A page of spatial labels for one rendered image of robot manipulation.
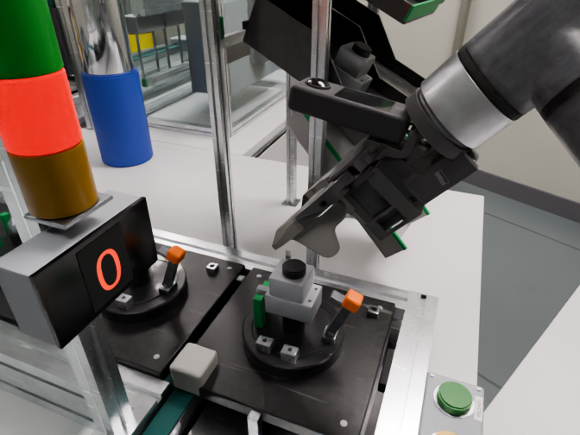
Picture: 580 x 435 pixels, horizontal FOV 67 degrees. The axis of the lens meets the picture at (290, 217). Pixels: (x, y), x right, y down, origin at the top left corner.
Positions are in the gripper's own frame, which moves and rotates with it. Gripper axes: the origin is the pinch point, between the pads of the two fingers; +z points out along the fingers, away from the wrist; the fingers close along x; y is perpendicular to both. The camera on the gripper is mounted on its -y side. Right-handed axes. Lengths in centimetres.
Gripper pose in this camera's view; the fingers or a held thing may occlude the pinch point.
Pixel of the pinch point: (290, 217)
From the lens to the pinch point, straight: 50.3
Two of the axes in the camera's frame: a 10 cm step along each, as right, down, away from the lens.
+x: 3.7, -5.0, 7.9
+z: -6.1, 5.1, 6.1
